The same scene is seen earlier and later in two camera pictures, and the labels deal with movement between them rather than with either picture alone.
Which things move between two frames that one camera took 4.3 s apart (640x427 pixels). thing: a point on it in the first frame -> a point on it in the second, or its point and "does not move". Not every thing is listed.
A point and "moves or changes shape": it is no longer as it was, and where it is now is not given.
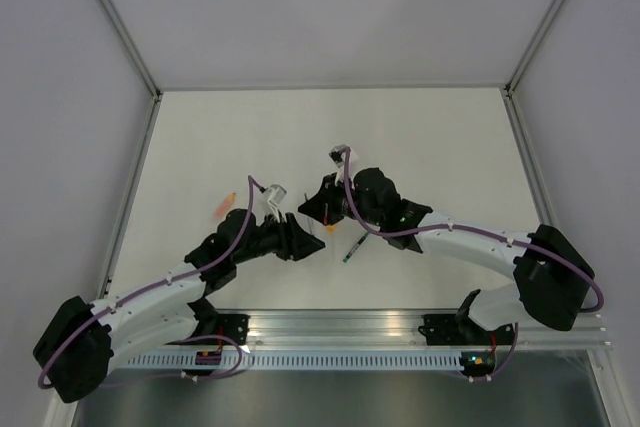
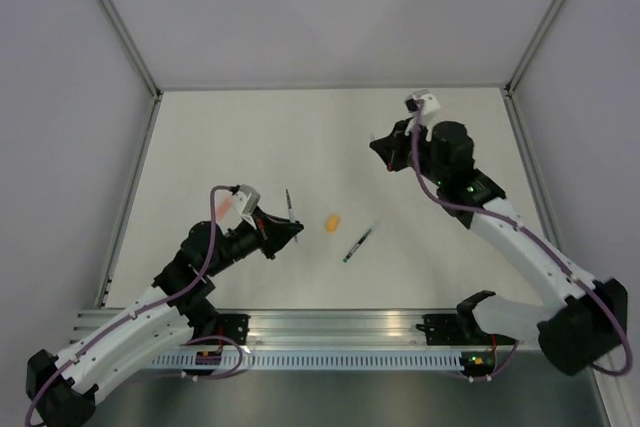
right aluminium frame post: x=518 y=71 does not move
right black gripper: x=322 y=206 -> x=391 y=147
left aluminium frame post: x=157 y=98 does not move
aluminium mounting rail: x=371 y=333 does not move
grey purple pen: x=308 y=218 moves or changes shape
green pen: x=356 y=247 does not move
